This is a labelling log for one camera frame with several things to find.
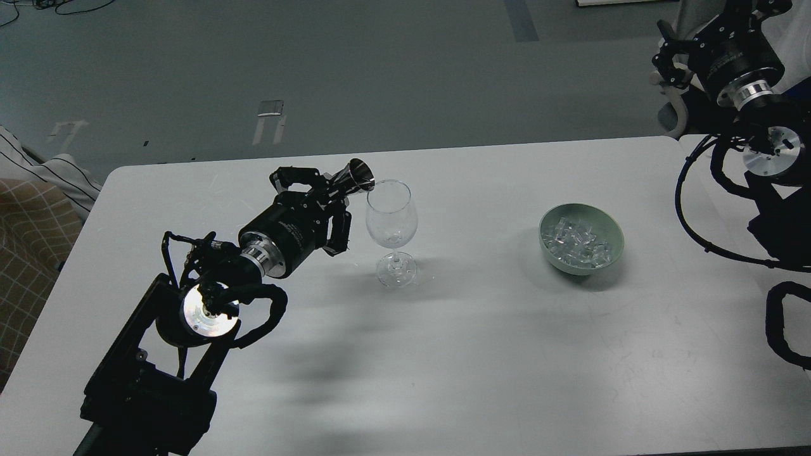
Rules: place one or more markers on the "steel cocktail jigger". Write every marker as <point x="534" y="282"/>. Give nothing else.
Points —
<point x="355" y="177"/>

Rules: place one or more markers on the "pile of clear ice cubes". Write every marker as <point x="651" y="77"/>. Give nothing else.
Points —
<point x="574" y="243"/>

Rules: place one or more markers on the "green ceramic bowl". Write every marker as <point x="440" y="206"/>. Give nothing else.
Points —
<point x="604" y="225"/>

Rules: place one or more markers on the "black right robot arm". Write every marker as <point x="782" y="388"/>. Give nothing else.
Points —
<point x="762" y="154"/>

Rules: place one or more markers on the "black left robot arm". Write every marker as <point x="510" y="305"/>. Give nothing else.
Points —
<point x="153" y="391"/>

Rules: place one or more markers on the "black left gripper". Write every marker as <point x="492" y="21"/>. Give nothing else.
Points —
<point x="280" y="238"/>

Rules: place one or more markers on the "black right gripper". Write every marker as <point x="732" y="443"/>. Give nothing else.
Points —
<point x="731" y="51"/>

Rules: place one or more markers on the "clear wine glass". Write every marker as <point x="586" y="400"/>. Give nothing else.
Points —
<point x="392" y="222"/>

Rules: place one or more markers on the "white office chair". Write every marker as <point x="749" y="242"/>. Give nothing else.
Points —
<point x="690" y="110"/>

